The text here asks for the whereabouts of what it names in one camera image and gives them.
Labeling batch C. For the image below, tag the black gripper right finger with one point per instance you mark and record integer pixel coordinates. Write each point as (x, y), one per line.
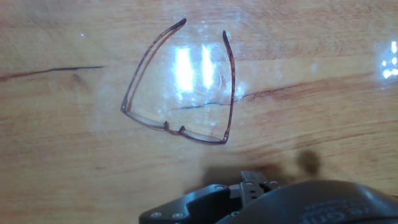
(253, 186)

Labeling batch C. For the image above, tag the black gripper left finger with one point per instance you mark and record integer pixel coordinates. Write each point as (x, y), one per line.
(199, 205)

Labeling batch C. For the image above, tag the brown framed glasses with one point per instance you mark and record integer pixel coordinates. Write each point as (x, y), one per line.
(231, 93)

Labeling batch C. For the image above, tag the orange-brown wooden board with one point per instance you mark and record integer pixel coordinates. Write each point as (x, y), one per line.
(311, 109)

